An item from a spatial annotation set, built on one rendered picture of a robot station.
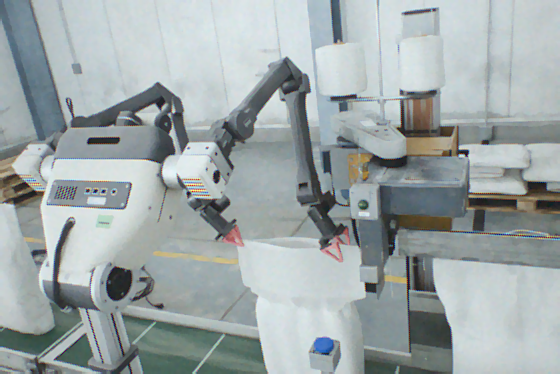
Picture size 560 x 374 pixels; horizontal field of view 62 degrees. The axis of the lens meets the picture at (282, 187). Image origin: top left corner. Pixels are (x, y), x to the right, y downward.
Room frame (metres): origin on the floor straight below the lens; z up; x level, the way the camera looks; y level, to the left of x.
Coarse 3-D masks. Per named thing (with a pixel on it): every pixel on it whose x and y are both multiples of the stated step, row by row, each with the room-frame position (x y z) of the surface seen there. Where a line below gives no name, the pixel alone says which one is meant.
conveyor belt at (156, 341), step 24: (144, 336) 1.99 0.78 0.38; (168, 336) 1.97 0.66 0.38; (192, 336) 1.94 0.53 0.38; (216, 336) 1.92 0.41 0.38; (72, 360) 1.88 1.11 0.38; (144, 360) 1.81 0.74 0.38; (168, 360) 1.79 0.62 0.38; (192, 360) 1.76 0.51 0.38; (216, 360) 1.74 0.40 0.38; (240, 360) 1.72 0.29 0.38
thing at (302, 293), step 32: (256, 256) 1.58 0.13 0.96; (288, 256) 1.49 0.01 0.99; (320, 256) 1.46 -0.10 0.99; (352, 256) 1.44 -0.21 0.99; (256, 288) 1.58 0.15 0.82; (288, 288) 1.50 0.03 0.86; (320, 288) 1.46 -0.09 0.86; (352, 288) 1.44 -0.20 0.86; (288, 320) 1.45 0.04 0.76; (320, 320) 1.40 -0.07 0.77; (352, 320) 1.39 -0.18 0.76; (288, 352) 1.45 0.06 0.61; (352, 352) 1.37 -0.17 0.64
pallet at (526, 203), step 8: (528, 184) 3.84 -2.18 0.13; (536, 184) 3.81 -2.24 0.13; (544, 184) 3.79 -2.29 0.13; (472, 192) 3.79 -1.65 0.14; (528, 192) 3.64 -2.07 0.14; (536, 192) 3.62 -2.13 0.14; (544, 192) 3.60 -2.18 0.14; (552, 192) 3.59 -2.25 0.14; (520, 200) 3.57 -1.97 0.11; (528, 200) 3.54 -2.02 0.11; (536, 200) 3.52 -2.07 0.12; (552, 200) 3.47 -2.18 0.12; (472, 208) 3.73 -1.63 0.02; (480, 208) 3.71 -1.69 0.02; (488, 208) 3.69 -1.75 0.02; (496, 208) 3.67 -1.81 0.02; (504, 208) 3.64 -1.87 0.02; (512, 208) 3.62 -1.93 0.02; (520, 208) 3.57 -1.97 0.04; (528, 208) 3.54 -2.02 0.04; (536, 208) 3.56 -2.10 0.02; (544, 208) 3.54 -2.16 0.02; (552, 208) 3.53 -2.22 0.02
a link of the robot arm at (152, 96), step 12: (156, 84) 1.83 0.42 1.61; (132, 96) 1.75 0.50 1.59; (144, 96) 1.78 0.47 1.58; (156, 96) 1.80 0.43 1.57; (168, 96) 1.83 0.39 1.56; (108, 108) 1.66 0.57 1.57; (120, 108) 1.69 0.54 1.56; (132, 108) 1.72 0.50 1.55; (144, 108) 1.78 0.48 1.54; (168, 108) 1.82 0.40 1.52; (72, 120) 1.53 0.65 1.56; (84, 120) 1.56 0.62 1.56; (96, 120) 1.58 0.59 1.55; (108, 120) 1.63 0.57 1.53
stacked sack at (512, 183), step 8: (504, 176) 3.76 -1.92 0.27; (512, 176) 3.74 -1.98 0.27; (520, 176) 3.72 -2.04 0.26; (472, 184) 3.75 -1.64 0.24; (480, 184) 3.73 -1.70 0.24; (488, 184) 3.70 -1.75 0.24; (496, 184) 3.67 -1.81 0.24; (504, 184) 3.64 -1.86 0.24; (512, 184) 3.61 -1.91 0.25; (520, 184) 3.59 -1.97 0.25; (480, 192) 3.71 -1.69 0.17; (488, 192) 3.68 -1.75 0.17; (496, 192) 3.66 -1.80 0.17; (504, 192) 3.62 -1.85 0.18; (512, 192) 3.59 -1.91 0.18; (520, 192) 3.57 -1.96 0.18
